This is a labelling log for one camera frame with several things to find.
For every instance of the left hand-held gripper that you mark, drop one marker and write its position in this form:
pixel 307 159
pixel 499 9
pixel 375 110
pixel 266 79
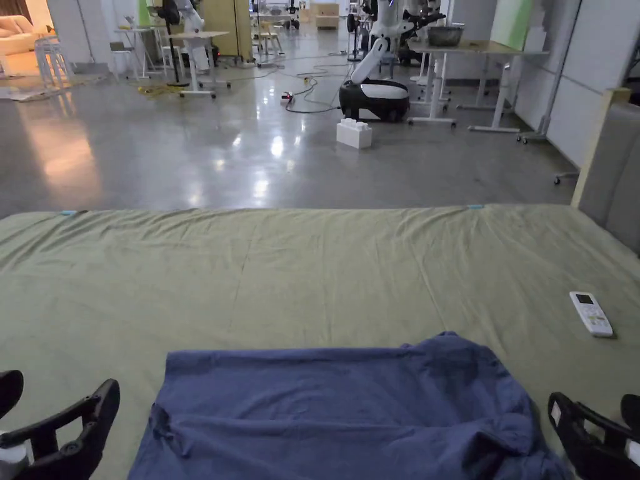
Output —
pixel 12 455

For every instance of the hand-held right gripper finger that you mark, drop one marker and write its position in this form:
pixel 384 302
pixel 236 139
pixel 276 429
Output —
pixel 590 450
pixel 632 412

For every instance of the white remote control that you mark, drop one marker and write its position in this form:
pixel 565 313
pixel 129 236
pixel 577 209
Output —
pixel 591 314

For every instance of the blue tape strip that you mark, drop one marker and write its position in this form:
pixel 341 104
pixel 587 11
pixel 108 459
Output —
pixel 475 206
pixel 68 214

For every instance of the grey padded headboard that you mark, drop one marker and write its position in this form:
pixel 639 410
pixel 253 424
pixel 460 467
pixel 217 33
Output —
pixel 612 170

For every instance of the dark blue shirt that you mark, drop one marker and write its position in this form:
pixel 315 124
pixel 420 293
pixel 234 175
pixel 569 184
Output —
pixel 340 410

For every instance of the bed with green sheet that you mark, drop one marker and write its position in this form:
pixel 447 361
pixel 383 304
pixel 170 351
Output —
pixel 300 275

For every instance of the beige sofa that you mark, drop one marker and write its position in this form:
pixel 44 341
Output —
pixel 17 32

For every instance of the white plastic block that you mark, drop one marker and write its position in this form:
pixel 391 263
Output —
pixel 354 134

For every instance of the white robot with black base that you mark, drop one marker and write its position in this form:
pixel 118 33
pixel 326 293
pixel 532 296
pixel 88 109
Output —
pixel 380 97

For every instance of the black standing fan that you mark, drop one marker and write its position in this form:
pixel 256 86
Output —
pixel 167 12

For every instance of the wooden cabinet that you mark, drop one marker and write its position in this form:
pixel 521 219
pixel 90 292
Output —
pixel 225 25

